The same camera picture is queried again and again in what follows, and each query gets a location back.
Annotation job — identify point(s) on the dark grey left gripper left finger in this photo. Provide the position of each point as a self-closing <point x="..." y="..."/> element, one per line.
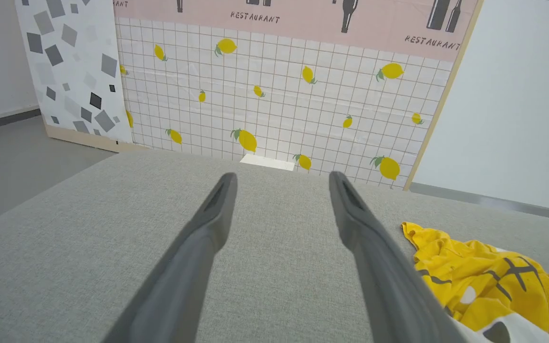
<point x="184" y="276"/>

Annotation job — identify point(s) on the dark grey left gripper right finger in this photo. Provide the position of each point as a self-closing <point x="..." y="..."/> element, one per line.
<point x="389" y="281"/>

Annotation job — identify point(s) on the yellow printed garment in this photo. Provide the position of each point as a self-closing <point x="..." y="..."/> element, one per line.
<point x="498" y="281"/>

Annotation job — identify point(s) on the white rectangular box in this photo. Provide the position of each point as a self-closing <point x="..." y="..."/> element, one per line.
<point x="267" y="162"/>

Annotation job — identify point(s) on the lemon print grid panel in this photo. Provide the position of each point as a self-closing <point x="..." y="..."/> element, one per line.
<point x="284" y="85"/>

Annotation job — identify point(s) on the grey squares pattern panel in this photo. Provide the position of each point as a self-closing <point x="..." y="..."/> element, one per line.
<point x="72" y="66"/>

